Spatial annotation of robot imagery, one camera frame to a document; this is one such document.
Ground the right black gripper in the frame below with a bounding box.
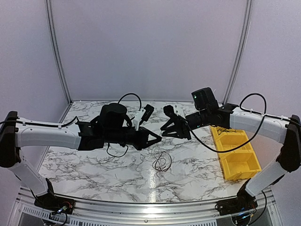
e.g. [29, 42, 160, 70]
[160, 108, 210, 140]

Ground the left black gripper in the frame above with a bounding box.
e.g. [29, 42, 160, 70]
[105, 127, 162, 151]

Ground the red thin cable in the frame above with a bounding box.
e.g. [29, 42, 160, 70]
[151, 150, 172, 172]

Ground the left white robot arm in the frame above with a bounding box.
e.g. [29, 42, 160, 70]
[0, 103, 162, 210]

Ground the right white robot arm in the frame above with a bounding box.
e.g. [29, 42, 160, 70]
[160, 87, 301, 211]

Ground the yellow three-compartment bin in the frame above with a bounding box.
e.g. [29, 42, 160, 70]
[210, 126, 261, 181]

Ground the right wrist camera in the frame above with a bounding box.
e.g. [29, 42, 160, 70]
[163, 105, 186, 118]

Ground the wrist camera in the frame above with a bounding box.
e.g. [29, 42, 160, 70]
[132, 104, 154, 131]
[163, 105, 186, 118]

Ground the right arm black hose cable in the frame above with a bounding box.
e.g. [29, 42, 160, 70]
[185, 93, 292, 153]

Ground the arm black hose cable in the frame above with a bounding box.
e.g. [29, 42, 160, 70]
[185, 93, 292, 153]
[105, 93, 143, 158]

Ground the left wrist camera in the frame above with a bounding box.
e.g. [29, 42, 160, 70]
[132, 104, 154, 131]

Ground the left arm black hose cable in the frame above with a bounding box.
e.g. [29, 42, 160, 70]
[105, 93, 143, 158]

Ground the right aluminium frame post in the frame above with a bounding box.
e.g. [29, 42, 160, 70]
[222, 0, 253, 104]

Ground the aluminium frame post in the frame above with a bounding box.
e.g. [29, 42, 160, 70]
[222, 0, 253, 104]
[45, 0, 72, 105]

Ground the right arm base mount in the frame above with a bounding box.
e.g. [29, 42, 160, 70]
[215, 186, 258, 216]

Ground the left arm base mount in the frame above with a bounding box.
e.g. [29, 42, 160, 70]
[32, 178, 75, 214]

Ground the front aluminium rail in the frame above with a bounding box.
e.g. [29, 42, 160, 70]
[9, 186, 283, 226]

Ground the left aluminium frame post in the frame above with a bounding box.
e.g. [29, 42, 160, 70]
[45, 0, 72, 105]

